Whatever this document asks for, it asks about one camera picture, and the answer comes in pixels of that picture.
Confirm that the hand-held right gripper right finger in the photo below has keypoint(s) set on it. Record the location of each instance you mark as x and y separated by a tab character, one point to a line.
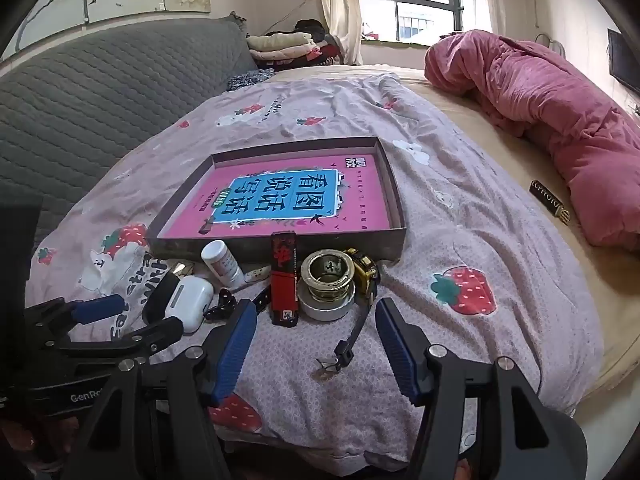
395	355

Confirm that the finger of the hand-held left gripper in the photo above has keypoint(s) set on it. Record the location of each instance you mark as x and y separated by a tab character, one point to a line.
150	335
97	308

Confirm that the dark patterned cloth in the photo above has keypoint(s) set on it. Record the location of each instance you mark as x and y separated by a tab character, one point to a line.
247	80

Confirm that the stack of folded clothes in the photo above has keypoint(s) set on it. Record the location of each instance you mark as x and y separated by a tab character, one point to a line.
280	45

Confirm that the black wall television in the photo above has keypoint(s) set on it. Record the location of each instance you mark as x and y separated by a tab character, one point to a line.
625	62

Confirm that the black case with gold trim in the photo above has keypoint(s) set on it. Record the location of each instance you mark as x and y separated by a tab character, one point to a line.
547	199

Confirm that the white plastic screw lid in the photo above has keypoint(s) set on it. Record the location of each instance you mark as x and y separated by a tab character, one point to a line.
325	313

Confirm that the pink and blue book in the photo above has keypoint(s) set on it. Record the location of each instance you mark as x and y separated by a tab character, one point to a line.
360	195

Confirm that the pink duvet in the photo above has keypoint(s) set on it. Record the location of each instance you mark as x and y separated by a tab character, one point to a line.
550	90

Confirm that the red black rectangular case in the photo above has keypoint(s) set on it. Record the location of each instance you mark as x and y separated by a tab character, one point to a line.
284	280

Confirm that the yellow black tape measure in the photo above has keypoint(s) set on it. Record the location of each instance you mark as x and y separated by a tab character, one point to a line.
367	270

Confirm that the grey quilted headboard cover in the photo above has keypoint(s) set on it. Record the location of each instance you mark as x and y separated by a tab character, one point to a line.
100	100

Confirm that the shallow brown cardboard box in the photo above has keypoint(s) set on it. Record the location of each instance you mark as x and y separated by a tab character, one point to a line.
390	246

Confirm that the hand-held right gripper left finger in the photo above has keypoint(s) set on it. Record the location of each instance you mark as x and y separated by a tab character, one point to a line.
235	345

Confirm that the small white dotted piece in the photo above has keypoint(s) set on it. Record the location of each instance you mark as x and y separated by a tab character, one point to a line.
257	274

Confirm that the white earbuds case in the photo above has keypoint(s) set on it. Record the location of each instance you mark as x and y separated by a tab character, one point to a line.
187	300

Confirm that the white pill bottle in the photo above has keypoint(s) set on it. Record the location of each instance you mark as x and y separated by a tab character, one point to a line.
222	262

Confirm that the black box with gold end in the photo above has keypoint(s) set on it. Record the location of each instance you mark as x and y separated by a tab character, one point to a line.
160	295

